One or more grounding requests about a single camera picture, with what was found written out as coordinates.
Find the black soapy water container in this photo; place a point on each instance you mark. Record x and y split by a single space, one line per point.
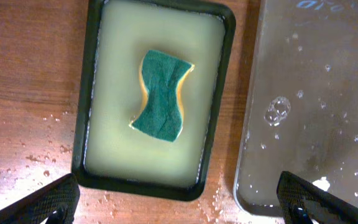
109 153

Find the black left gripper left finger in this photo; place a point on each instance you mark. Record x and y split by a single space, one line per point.
54 203

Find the green yellow sponge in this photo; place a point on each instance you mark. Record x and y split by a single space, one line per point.
161 77

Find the dark brown serving tray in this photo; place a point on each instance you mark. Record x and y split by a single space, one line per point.
302 108

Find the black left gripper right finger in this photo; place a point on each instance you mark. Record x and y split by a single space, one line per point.
302 202

